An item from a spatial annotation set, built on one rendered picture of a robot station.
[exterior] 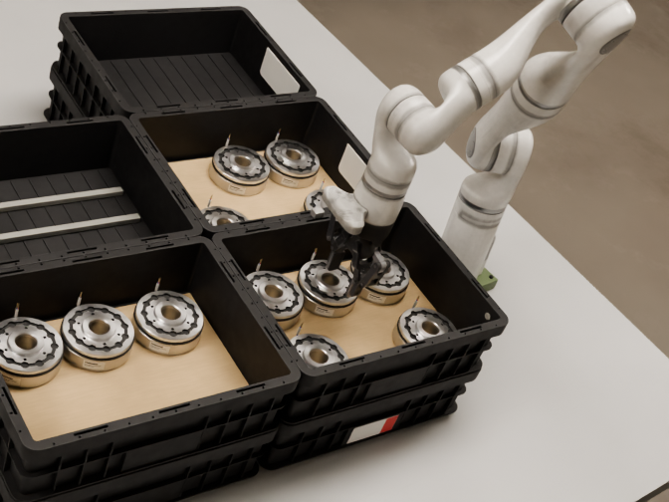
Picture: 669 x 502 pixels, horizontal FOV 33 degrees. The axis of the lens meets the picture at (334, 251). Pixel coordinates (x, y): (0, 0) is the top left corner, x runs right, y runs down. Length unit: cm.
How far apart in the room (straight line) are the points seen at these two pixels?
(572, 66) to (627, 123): 286
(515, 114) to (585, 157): 236
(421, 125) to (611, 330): 87
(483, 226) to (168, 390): 74
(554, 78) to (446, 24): 291
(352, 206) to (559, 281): 78
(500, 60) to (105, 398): 72
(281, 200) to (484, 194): 37
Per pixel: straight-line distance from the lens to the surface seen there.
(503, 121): 192
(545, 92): 181
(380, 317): 186
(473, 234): 210
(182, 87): 221
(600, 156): 429
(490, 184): 208
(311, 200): 198
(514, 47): 164
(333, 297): 181
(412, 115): 158
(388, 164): 162
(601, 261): 377
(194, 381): 165
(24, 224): 182
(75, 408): 158
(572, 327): 226
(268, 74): 224
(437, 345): 171
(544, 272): 235
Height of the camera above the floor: 203
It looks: 38 degrees down
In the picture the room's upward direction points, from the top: 23 degrees clockwise
